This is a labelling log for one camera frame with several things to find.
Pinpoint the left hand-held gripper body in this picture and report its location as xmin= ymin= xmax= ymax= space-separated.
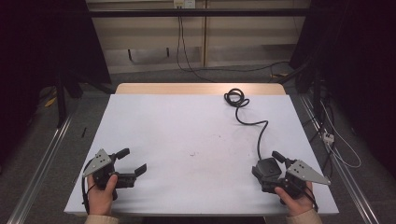
xmin=82 ymin=148 xmax=137 ymax=201

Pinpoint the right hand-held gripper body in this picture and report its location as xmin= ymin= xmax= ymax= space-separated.
xmin=261 ymin=158 xmax=332 ymax=200

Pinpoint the black wired mouse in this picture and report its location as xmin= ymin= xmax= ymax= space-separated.
xmin=257 ymin=157 xmax=284 ymax=182

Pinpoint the black mouse cable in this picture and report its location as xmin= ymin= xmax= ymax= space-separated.
xmin=223 ymin=88 xmax=269 ymax=161

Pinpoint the person's right hand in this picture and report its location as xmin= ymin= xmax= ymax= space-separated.
xmin=274 ymin=181 xmax=316 ymax=217

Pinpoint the person's left hand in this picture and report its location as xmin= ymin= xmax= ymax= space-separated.
xmin=87 ymin=174 xmax=120 ymax=217

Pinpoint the white table mat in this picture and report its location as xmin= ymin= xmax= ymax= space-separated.
xmin=64 ymin=93 xmax=340 ymax=217

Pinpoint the black metal stand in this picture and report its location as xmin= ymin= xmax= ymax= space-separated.
xmin=277 ymin=58 xmax=325 ymax=123
xmin=55 ymin=68 xmax=114 ymax=129

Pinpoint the yellow tape strip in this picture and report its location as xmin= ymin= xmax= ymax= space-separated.
xmin=44 ymin=95 xmax=58 ymax=108

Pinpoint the wooden table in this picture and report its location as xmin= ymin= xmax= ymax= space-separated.
xmin=115 ymin=82 xmax=287 ymax=96

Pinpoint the dark curtain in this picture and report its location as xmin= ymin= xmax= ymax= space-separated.
xmin=0 ymin=0 xmax=112 ymax=167
xmin=289 ymin=0 xmax=396 ymax=179

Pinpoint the black horizontal bar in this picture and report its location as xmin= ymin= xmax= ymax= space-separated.
xmin=87 ymin=7 xmax=313 ymax=19

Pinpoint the right hand-held gripper cable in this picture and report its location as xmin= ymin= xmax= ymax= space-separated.
xmin=298 ymin=182 xmax=319 ymax=213

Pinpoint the hand-held gripper cable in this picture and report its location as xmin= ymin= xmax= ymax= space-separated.
xmin=80 ymin=159 xmax=95 ymax=216
xmin=298 ymin=182 xmax=319 ymax=213

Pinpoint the left hand-held gripper cable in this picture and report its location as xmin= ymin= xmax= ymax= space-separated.
xmin=80 ymin=159 xmax=95 ymax=216

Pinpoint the white cable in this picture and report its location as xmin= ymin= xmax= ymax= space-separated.
xmin=319 ymin=100 xmax=363 ymax=170

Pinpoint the aluminium floor rail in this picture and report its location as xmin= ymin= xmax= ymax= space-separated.
xmin=299 ymin=93 xmax=381 ymax=224
xmin=6 ymin=111 xmax=77 ymax=224

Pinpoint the black floor cable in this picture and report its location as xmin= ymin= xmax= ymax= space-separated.
xmin=214 ymin=61 xmax=291 ymax=84

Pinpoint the black hanging cable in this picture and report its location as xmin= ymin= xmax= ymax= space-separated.
xmin=176 ymin=7 xmax=217 ymax=84

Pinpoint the white wall socket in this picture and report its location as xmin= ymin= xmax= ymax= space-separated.
xmin=173 ymin=0 xmax=197 ymax=9

